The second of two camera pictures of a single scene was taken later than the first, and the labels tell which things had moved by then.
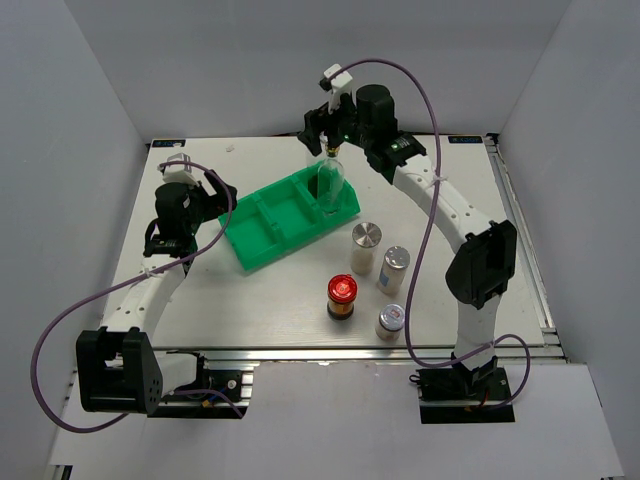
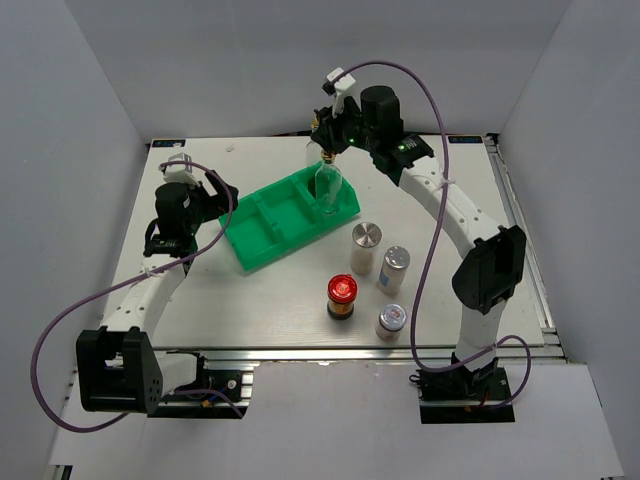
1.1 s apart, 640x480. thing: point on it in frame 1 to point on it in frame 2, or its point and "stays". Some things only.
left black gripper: (216, 205) stays
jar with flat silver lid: (365, 237) stays
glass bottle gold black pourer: (331, 180) stays
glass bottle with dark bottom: (328, 182) to (313, 160)
